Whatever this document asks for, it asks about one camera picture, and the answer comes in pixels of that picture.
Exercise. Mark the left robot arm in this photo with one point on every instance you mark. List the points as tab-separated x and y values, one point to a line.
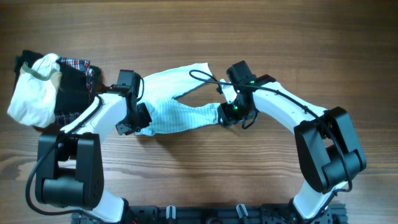
68	176

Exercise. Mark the red plaid folded garment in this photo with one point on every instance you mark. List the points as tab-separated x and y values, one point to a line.
63	119

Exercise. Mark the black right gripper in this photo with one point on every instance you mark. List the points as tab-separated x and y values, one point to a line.
227	119

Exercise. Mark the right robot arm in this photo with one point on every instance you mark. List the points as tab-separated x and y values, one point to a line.
329	153

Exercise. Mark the dark green folded garment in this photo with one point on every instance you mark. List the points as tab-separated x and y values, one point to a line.
92	72

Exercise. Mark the light blue striped garment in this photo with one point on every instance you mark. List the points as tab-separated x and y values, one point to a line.
168	115

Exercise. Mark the white folded garment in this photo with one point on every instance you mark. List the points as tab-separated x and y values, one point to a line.
35	95

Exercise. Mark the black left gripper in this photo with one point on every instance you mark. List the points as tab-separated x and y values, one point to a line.
145	120

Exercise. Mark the black folded garment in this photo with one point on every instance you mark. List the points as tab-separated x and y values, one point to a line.
72	96

